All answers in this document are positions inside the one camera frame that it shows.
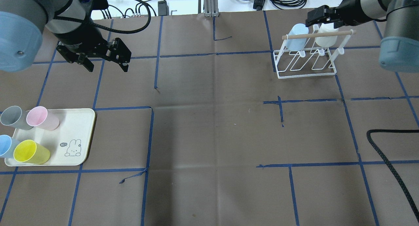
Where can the white wire cup rack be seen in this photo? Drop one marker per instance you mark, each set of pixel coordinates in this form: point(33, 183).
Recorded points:
point(299, 56)

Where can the yellow plastic cup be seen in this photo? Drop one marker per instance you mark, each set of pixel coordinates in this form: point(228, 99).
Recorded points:
point(29, 151)

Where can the pink plastic cup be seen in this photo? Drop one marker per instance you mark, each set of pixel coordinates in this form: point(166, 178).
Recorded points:
point(41, 117)

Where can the grey plastic cup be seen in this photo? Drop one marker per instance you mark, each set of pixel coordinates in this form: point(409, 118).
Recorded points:
point(15, 117)

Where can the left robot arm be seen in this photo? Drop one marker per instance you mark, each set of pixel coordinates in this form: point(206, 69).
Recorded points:
point(23, 22)

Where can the white plastic cup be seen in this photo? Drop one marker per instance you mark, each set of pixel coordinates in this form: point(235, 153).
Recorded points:
point(327, 41)

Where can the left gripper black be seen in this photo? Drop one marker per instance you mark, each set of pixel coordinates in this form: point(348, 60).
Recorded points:
point(81, 35)

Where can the aluminium frame post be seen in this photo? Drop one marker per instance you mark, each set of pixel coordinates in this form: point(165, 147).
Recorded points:
point(211, 8)

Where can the black power adapter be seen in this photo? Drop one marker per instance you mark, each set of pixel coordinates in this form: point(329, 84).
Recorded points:
point(163, 8)

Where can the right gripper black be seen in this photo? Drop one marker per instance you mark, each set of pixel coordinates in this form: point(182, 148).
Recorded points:
point(349, 8)

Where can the light blue cup back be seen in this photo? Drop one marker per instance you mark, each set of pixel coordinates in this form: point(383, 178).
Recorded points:
point(7, 146)

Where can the cream plastic tray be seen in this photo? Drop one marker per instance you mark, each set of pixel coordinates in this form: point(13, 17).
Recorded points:
point(68, 144)

